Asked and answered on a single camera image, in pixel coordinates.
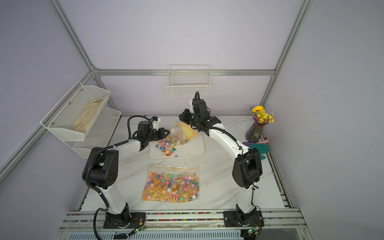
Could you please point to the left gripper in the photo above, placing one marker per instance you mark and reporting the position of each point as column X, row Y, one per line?
column 162, row 135

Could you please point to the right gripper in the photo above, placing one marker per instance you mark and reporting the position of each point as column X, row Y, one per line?
column 185, row 119

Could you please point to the small ziploc bag of candies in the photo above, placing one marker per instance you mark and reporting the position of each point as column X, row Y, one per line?
column 181, row 134

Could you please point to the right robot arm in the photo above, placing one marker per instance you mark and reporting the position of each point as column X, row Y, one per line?
column 247, row 168

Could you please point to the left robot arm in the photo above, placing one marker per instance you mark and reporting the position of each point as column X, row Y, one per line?
column 102, row 167

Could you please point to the poured candies pile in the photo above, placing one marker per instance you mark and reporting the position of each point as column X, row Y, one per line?
column 168, row 146

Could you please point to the large ziploc bag of candies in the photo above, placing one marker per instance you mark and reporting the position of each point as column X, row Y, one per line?
column 172, row 184

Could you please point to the white plastic tray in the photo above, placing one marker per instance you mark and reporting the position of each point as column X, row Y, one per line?
column 194, row 147

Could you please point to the lower white mesh shelf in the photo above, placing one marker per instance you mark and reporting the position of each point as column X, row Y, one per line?
column 100, row 133

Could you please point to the white mesh shelf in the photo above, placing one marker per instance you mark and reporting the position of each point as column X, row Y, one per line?
column 61, row 118
column 100, row 133

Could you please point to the dark glass vase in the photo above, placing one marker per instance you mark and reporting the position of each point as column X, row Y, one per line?
column 254, row 133

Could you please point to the yellow flower bouquet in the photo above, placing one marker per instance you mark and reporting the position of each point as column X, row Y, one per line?
column 260, row 115

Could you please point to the beige cloth glove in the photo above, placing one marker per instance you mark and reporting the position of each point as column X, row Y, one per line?
column 83, row 121

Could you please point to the green rubber glove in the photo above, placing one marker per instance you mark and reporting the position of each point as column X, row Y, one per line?
column 263, row 149

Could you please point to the upper white mesh shelf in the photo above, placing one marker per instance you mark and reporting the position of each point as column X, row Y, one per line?
column 61, row 118

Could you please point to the white wire wall basket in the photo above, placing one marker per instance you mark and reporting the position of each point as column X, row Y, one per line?
column 186, row 80

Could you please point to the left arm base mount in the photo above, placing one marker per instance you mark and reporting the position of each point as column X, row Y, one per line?
column 124, row 220

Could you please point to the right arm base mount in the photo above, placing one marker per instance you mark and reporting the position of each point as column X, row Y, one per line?
column 238, row 218

